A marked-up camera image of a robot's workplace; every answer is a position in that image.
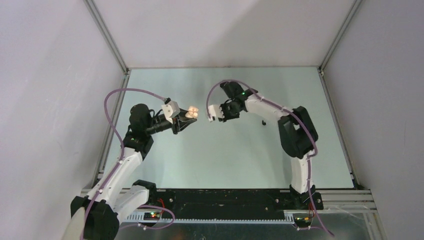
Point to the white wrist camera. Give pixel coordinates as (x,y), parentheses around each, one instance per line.
(215,113)
(170,110)

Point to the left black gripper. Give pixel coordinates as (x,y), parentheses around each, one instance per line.
(180,122)

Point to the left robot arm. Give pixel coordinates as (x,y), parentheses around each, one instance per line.
(99,214)

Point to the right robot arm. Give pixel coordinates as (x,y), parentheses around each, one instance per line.
(297,134)

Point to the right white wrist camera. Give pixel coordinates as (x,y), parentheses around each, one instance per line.
(215,113)

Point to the left aluminium frame post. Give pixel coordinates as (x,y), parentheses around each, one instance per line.
(105,32)

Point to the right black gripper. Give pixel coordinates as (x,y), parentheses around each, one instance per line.
(226,116)

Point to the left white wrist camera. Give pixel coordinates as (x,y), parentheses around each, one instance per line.
(170,110)

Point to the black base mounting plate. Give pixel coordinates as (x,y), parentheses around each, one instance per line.
(232,204)

